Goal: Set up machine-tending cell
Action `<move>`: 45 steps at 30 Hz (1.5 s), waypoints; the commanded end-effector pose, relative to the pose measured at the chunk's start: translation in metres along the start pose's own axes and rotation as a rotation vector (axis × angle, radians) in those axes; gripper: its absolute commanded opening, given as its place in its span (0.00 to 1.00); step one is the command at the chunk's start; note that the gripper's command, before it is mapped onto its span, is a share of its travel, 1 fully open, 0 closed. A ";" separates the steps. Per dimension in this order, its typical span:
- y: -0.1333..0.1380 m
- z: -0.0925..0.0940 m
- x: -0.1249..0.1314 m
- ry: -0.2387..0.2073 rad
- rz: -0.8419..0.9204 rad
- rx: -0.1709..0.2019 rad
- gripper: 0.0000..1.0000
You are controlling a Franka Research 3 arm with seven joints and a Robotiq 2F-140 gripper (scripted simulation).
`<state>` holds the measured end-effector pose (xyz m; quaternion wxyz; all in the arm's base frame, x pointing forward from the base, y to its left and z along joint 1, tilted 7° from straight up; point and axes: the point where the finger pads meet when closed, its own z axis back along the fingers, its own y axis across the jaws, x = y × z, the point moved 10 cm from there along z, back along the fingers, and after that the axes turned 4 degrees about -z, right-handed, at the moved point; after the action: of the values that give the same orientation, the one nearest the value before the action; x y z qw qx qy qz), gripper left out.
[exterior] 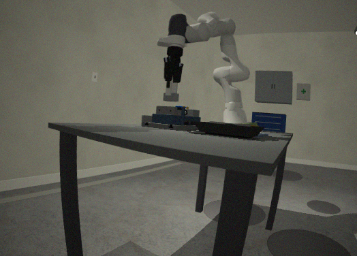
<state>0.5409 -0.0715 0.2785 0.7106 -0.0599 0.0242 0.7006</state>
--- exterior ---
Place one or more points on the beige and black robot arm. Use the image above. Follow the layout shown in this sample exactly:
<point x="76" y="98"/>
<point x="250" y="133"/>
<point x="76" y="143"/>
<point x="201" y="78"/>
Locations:
<point x="209" y="23"/>

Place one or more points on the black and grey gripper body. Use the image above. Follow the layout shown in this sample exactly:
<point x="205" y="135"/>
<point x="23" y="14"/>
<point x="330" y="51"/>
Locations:
<point x="174" y="52"/>

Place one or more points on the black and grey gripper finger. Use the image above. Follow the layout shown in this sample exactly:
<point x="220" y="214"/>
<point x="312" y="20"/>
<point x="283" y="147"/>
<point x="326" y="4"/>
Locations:
<point x="177" y="76"/>
<point x="168" y="73"/>

